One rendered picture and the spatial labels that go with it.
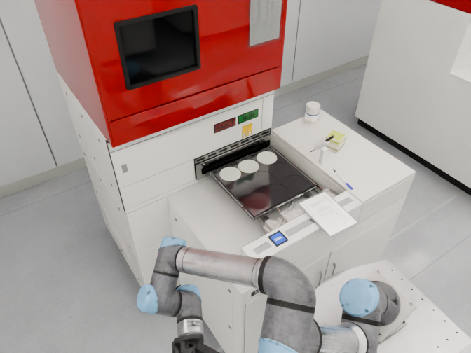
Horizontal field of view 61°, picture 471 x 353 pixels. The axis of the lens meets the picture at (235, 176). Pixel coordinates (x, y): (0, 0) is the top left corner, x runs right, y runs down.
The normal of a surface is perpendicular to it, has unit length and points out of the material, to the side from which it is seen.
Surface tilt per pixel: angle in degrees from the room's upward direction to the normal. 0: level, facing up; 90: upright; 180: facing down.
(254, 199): 0
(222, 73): 90
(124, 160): 90
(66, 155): 90
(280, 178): 0
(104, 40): 90
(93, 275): 0
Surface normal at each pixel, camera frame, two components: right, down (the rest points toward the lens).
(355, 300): -0.53, -0.46
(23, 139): 0.56, 0.55
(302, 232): 0.00, -0.74
